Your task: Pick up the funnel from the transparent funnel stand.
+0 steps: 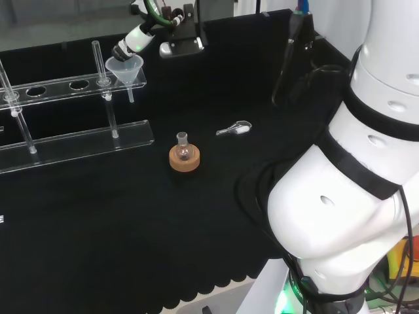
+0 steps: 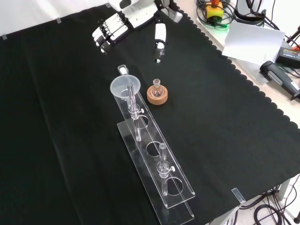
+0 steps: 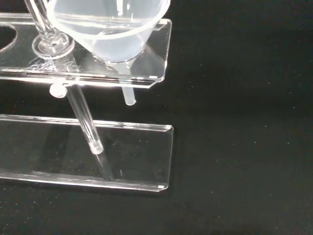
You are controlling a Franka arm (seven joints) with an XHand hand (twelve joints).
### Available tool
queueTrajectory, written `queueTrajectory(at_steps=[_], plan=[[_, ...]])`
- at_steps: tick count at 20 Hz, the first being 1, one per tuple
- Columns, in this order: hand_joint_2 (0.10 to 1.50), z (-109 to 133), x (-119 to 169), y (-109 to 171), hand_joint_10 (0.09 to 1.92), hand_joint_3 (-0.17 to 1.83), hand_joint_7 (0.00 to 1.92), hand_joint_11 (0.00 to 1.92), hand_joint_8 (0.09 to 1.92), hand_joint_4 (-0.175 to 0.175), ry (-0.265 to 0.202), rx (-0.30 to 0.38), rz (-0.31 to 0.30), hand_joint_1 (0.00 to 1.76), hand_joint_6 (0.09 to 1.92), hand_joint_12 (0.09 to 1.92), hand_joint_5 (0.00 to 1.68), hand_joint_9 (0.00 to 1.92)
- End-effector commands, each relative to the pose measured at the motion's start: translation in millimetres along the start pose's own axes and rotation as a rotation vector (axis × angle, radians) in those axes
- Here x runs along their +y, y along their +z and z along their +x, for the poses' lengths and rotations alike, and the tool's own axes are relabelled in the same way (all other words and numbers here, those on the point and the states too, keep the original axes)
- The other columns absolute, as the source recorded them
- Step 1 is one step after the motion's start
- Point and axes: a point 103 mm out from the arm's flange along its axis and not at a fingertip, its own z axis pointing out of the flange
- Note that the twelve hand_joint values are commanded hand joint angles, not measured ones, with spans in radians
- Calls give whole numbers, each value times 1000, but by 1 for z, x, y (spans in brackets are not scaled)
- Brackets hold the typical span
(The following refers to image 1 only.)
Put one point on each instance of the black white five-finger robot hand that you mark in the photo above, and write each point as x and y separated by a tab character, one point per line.
135	41

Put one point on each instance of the clear plastic funnel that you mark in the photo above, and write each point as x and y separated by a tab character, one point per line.
126	70

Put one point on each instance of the clear acrylic funnel stand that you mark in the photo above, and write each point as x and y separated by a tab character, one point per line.
82	144

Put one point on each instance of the grey backdrop curtain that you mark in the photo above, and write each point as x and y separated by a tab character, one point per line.
49	19

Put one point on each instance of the small round-bottom glass flask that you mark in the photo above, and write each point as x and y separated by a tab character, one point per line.
182	151

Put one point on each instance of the black bench cloth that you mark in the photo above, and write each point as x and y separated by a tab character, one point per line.
98	229

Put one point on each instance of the yellow stop button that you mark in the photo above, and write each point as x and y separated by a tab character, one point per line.
397	258

